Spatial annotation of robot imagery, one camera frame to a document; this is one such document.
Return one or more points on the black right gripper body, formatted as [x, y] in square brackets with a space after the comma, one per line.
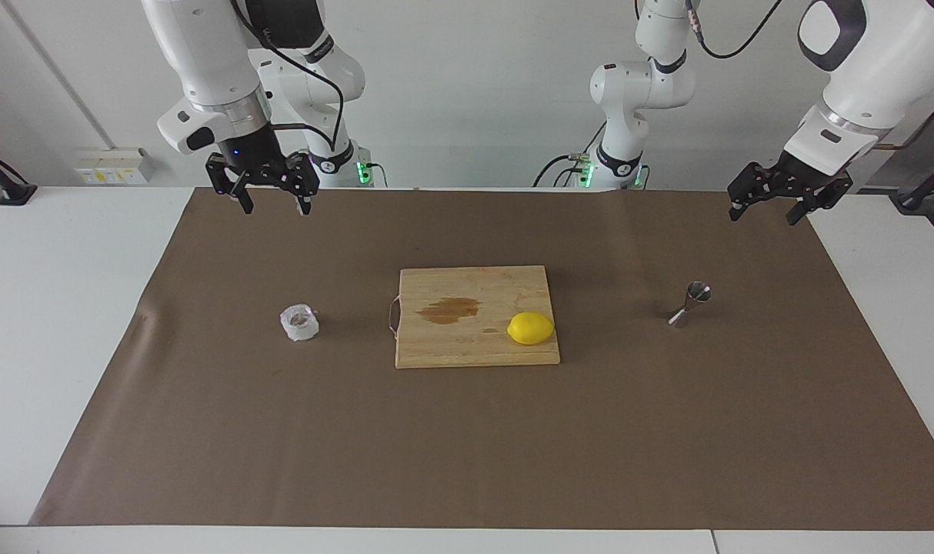
[251, 150]

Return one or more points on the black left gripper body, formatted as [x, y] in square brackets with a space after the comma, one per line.
[802, 178]

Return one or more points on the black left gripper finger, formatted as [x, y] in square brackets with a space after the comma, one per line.
[828, 196]
[752, 185]

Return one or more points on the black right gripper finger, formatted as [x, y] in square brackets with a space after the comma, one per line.
[219, 173]
[307, 181]

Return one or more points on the steel double jigger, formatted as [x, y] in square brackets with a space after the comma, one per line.
[698, 292]

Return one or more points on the small clear crinkled cup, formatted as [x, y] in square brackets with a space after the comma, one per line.
[299, 323]

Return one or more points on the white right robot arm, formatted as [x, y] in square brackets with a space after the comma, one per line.
[205, 46]

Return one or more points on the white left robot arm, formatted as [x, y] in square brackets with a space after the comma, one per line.
[882, 61]

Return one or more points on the black clamp stand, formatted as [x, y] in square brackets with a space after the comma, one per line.
[9, 191]
[917, 198]

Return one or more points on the wooden cutting board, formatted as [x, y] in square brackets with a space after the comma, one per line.
[467, 346]

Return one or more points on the brown paper table mat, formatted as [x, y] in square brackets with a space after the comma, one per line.
[282, 423]

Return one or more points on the yellow lemon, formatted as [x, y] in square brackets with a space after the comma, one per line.
[530, 328]

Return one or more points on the white wall socket box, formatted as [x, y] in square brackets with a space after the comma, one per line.
[113, 165]

